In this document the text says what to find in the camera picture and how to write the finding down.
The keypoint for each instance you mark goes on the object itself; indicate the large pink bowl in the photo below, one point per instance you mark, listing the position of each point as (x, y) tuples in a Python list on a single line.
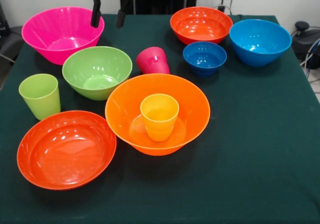
[(62, 33)]

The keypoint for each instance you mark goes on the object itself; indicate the red-orange bowl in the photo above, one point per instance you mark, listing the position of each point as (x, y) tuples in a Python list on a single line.
[(65, 151), (201, 24)]

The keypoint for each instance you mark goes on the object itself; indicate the large orange bowl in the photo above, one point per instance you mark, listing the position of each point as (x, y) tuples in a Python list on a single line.
[(120, 108)]

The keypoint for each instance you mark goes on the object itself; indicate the yellow cup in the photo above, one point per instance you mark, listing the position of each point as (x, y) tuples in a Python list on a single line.
[(160, 121)]

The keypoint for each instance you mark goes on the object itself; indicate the green bowl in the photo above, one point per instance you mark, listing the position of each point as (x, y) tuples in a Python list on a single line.
[(96, 71)]

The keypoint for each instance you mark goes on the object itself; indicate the raspberry red cup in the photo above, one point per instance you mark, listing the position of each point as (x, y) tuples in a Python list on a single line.
[(152, 61)]

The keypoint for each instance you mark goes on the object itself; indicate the small dark blue bowl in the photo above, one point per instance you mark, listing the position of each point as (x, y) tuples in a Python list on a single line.
[(204, 58)]

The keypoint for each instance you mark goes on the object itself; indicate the black equipment box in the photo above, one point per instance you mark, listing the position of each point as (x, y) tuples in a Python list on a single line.
[(3, 21)]

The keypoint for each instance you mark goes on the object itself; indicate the light green cup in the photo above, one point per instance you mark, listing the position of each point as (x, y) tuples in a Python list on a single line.
[(40, 98)]

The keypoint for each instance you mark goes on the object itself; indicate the light blue bowl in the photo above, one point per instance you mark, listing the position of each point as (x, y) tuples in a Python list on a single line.
[(260, 42)]

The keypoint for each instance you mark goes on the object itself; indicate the dark green table cloth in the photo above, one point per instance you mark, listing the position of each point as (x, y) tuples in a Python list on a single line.
[(250, 159)]

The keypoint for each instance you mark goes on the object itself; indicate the black pedestal foot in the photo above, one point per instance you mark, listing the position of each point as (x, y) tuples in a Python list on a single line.
[(10, 43), (305, 38)]

